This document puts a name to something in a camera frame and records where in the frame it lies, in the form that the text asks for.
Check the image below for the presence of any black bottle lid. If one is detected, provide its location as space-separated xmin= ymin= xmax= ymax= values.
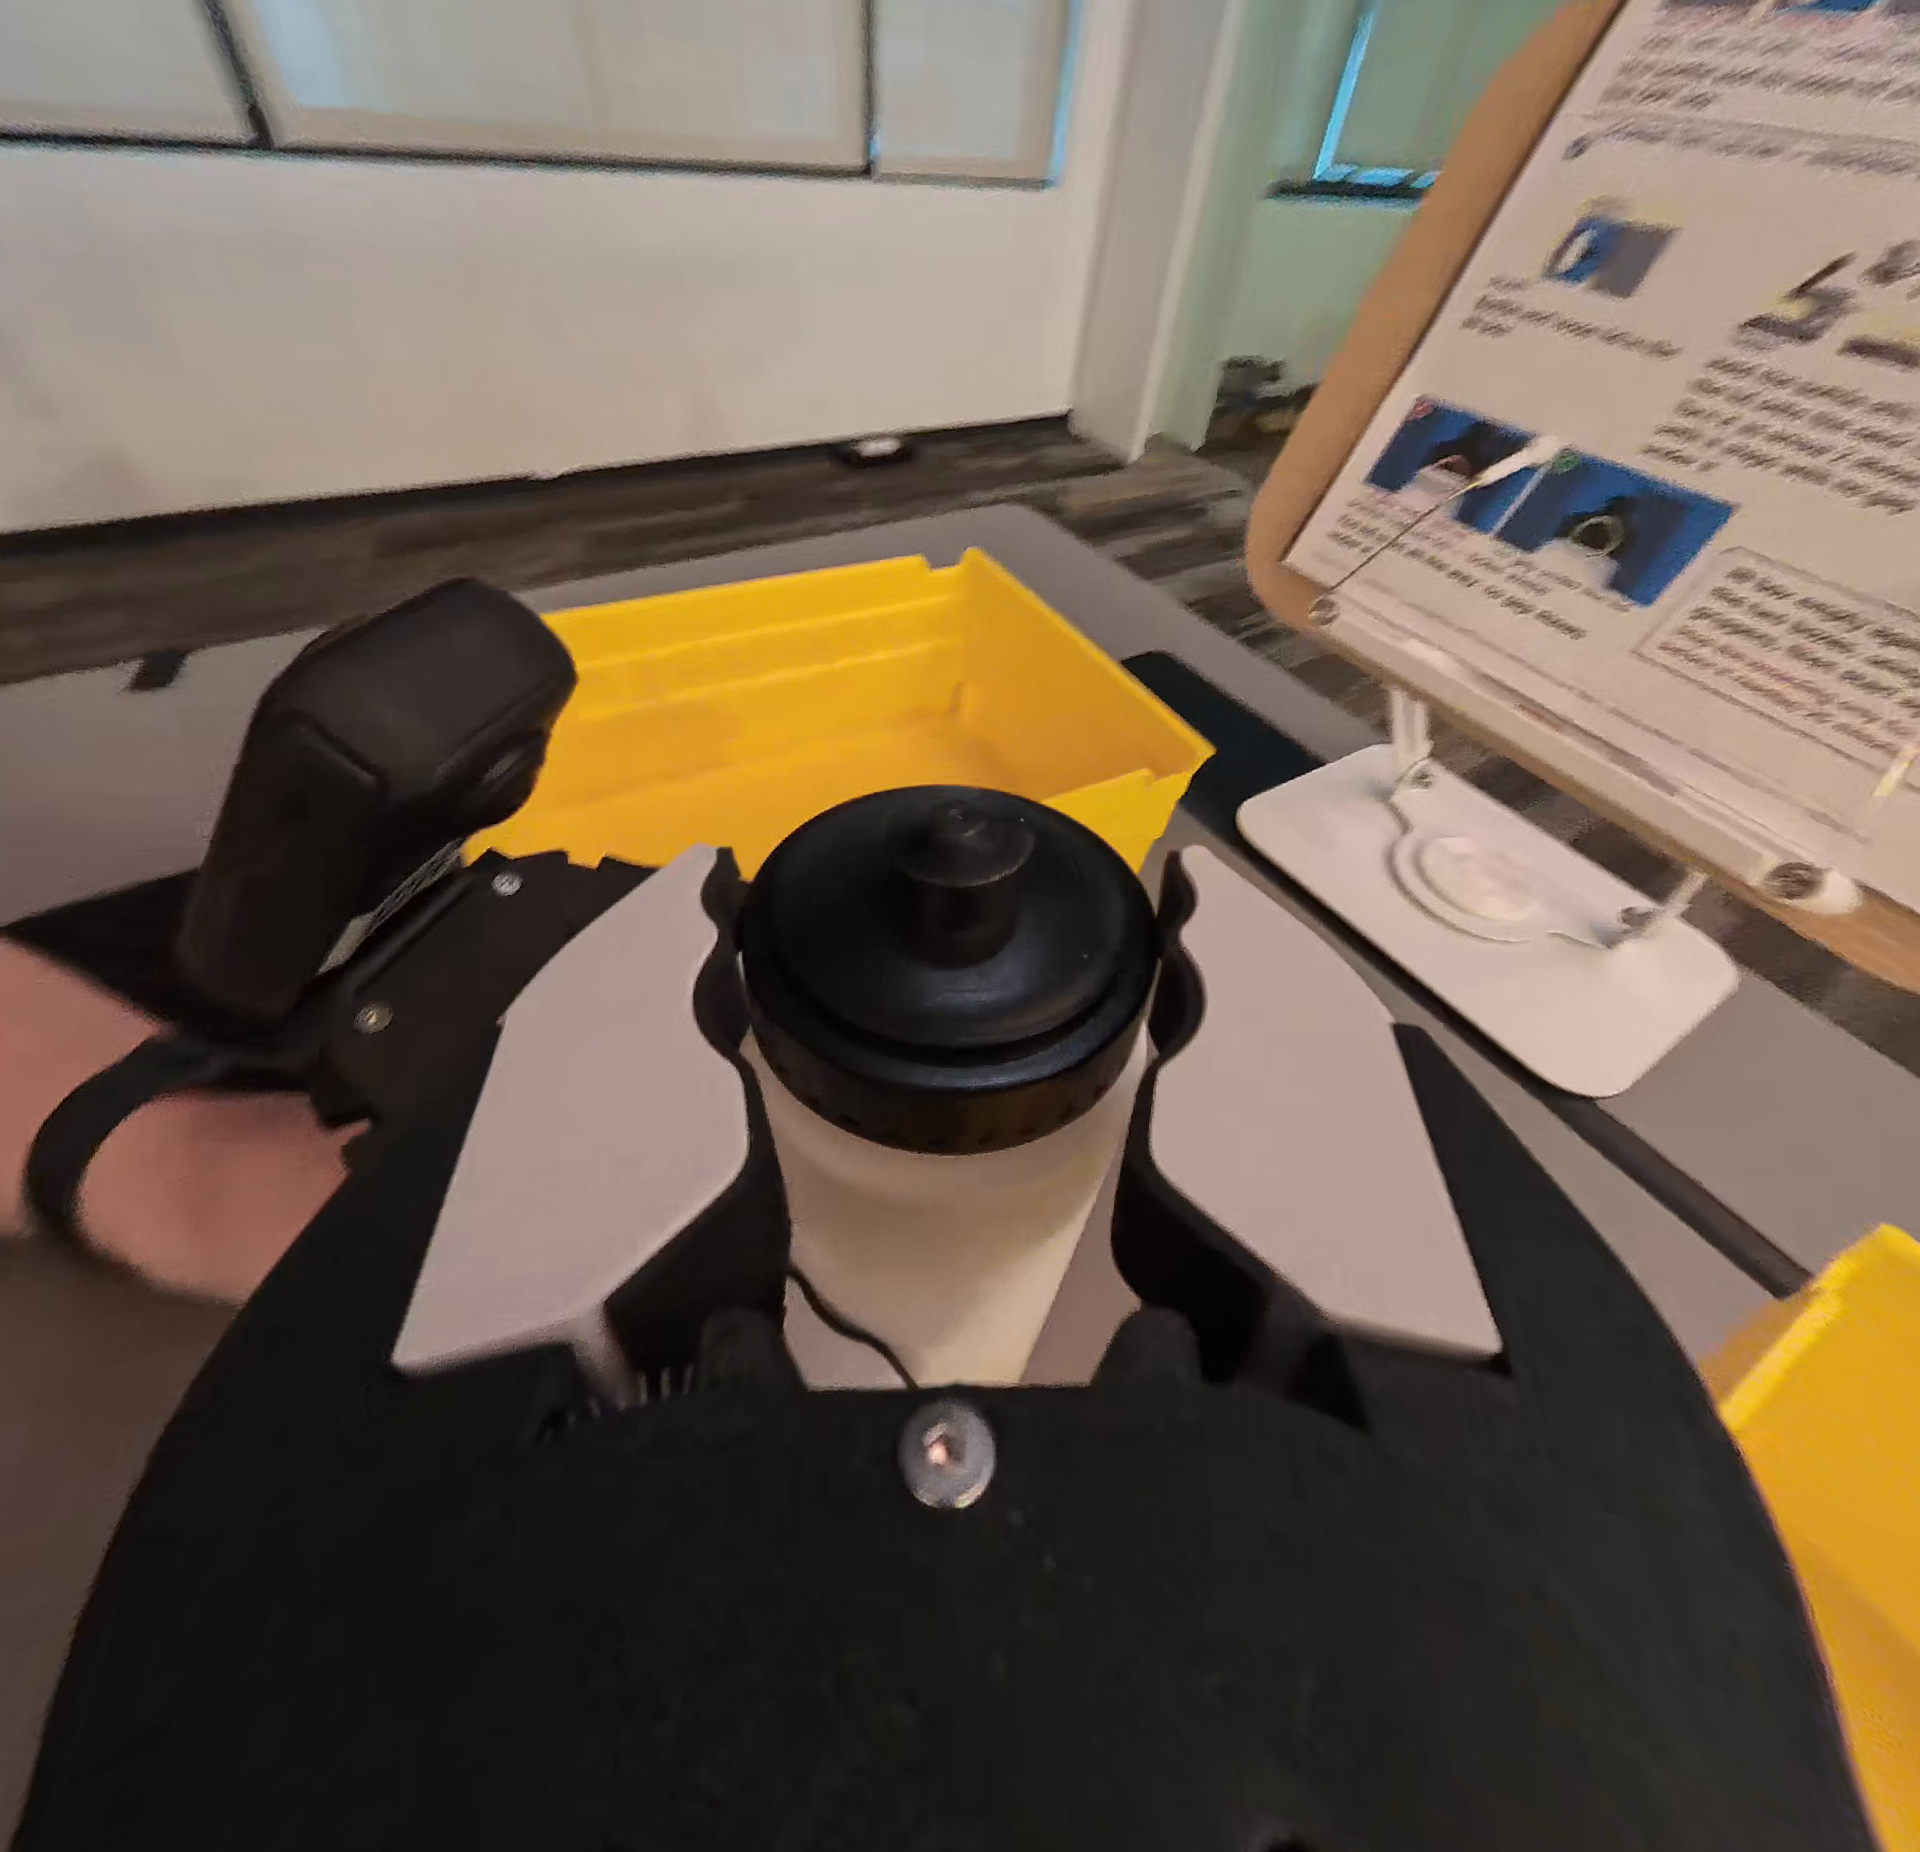
xmin=736 ymin=788 xmax=1167 ymax=1156

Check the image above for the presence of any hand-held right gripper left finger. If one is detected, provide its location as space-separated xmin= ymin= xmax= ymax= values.
xmin=395 ymin=850 xmax=787 ymax=1380

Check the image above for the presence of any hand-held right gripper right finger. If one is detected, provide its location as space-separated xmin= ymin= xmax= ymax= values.
xmin=1117 ymin=843 xmax=1506 ymax=1368

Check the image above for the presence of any white plastic bottle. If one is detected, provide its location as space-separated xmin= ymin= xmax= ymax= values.
xmin=752 ymin=1043 xmax=1151 ymax=1389

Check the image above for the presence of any wooden edged instruction board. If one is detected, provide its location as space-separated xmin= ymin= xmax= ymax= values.
xmin=1245 ymin=0 xmax=1920 ymax=999

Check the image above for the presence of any yellow plastic bin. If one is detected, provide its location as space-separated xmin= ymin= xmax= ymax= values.
xmin=1705 ymin=1223 xmax=1920 ymax=1852
xmin=465 ymin=549 xmax=1218 ymax=879

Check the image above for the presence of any black wristband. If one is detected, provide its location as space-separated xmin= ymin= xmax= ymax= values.
xmin=24 ymin=1028 xmax=236 ymax=1271

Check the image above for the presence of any person's left hand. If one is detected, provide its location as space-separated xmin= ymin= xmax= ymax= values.
xmin=46 ymin=1067 xmax=369 ymax=1304

